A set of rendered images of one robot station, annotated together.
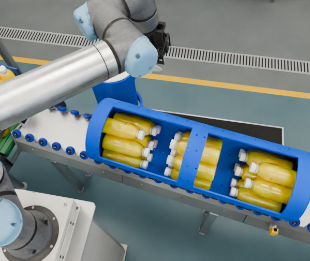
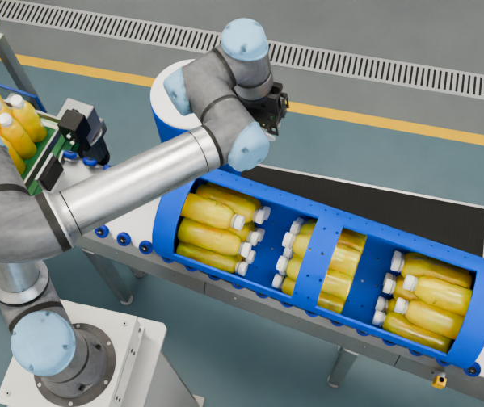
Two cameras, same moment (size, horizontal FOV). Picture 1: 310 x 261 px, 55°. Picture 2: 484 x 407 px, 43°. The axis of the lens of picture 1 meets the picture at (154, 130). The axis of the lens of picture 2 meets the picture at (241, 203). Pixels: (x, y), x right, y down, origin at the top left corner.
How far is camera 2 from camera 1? 0.40 m
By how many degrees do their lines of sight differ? 3
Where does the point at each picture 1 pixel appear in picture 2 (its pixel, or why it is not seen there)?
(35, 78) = (126, 178)
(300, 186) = (476, 314)
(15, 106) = (103, 209)
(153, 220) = (250, 358)
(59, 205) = (116, 325)
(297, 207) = (469, 346)
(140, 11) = (249, 77)
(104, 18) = (204, 94)
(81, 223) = (145, 353)
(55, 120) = not seen: hidden behind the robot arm
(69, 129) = not seen: hidden behind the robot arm
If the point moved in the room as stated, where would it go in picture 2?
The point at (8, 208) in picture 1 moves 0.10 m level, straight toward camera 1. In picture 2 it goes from (58, 325) to (100, 348)
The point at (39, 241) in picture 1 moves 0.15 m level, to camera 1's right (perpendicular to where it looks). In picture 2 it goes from (90, 373) to (159, 371)
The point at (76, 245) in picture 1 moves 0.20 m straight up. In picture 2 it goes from (137, 384) to (119, 368)
